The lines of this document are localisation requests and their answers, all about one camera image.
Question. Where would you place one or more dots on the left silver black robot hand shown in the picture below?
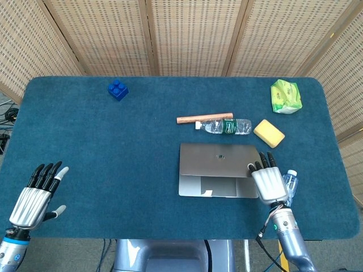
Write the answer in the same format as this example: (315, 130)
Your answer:
(31, 207)

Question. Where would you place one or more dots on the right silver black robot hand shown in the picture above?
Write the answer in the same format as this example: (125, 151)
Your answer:
(269, 187)

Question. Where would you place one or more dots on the silver laptop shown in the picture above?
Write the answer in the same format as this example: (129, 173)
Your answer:
(215, 161)

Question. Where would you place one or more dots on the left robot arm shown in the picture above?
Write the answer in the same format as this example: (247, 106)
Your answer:
(12, 252)

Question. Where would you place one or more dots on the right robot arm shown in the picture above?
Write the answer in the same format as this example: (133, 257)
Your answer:
(292, 243)

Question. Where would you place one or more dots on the clear bottle blue label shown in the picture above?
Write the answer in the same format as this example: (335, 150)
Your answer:
(292, 184)

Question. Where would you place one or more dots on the yellow sponge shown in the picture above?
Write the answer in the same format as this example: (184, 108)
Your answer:
(269, 133)

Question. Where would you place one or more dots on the white table leg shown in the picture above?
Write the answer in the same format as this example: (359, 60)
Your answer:
(246, 256)

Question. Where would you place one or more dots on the clear bottle green label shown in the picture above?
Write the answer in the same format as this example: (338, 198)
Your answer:
(227, 127)

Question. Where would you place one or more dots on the yellow floor tape strip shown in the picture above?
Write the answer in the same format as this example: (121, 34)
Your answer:
(281, 265)

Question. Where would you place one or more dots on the green tissue pack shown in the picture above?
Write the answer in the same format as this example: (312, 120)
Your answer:
(286, 96)

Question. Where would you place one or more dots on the brown wooden rod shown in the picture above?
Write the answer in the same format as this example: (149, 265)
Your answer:
(204, 118)

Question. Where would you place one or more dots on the blue felt table mat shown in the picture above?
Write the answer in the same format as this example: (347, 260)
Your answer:
(113, 158)

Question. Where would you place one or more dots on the grey robot torso base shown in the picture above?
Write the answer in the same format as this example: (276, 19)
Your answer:
(170, 256)

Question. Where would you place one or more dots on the blue toy building block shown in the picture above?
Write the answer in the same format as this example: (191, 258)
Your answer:
(117, 91)

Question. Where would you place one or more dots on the woven bamboo folding screen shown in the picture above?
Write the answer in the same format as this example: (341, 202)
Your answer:
(193, 34)

